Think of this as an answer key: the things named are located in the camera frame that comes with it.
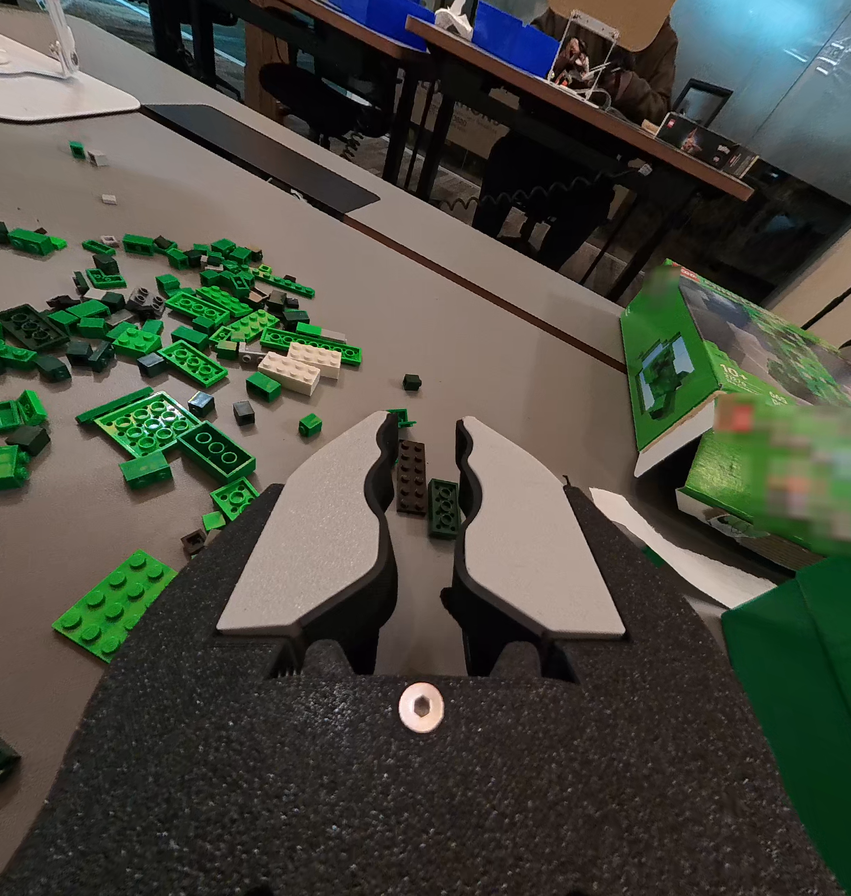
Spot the wooden table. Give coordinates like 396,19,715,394
406,15,755,302
258,0,426,183

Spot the grey desk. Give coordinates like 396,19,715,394
0,7,783,896

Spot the black coiled cable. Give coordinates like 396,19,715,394
439,171,622,212

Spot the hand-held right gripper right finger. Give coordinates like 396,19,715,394
441,415,627,676

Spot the dark brown toy plate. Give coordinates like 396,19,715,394
396,441,428,517

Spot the dark green toy brick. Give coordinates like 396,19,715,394
427,479,461,540

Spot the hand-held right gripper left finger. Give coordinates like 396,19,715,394
216,410,400,674

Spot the blue plastic bin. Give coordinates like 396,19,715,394
473,0,561,78
328,0,433,50

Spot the green plastic bin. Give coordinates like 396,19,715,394
721,553,851,896

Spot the large bright green plate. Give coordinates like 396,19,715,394
52,549,178,664

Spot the black desk cable panel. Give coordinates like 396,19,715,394
142,105,381,217

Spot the dark toy set box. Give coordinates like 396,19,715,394
656,112,761,177

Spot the black office chair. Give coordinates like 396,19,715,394
259,63,391,141

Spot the green cardboard box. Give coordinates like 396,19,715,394
677,395,851,554

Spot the pile of green toy bricks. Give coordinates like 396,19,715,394
0,220,363,554

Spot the white toy brick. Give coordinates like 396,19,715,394
258,350,321,396
287,341,342,380

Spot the green toy set box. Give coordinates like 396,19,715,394
620,260,851,477

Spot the white paper bag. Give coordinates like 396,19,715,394
590,486,797,610

